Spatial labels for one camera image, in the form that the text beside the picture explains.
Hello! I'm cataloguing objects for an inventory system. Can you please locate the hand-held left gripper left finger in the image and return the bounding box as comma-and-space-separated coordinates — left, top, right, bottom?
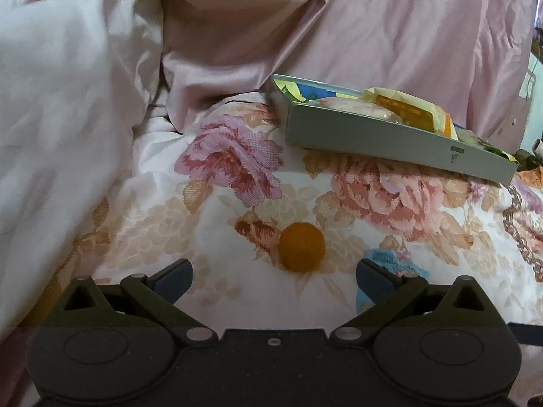
53, 258, 219, 347

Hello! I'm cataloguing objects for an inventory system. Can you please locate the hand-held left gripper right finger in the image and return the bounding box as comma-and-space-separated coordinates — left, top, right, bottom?
329, 258, 505, 346

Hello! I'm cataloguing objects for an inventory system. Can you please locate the blue cartoon snack packet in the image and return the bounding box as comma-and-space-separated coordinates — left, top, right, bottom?
355, 248, 426, 313

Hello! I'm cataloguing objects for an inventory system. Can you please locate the orange mandarin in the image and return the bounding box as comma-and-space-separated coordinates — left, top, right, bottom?
277, 222, 327, 273

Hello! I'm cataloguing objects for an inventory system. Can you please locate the grey shallow box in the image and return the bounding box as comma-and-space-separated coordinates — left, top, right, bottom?
270, 74, 521, 186

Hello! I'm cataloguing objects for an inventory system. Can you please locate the white rice cracker packet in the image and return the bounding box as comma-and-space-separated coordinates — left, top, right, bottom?
311, 96, 403, 124

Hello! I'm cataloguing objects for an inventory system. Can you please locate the yellow green snack packet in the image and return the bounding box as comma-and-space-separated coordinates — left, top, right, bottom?
457, 129, 517, 162

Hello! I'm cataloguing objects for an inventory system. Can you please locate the yellow orange snack packet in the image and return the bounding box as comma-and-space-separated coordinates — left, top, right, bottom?
362, 86, 460, 139

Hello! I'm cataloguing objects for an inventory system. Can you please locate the blue yellow snack packet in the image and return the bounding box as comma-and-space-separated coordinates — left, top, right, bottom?
281, 81, 366, 103

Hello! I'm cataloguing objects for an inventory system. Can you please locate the floral bed sheet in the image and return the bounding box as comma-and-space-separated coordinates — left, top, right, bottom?
25, 93, 543, 335

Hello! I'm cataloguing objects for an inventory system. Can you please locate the pale pink comforter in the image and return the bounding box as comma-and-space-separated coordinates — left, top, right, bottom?
0, 0, 171, 341

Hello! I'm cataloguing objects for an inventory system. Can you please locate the pink satin cloth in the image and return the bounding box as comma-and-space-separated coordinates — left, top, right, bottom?
25, 0, 538, 154

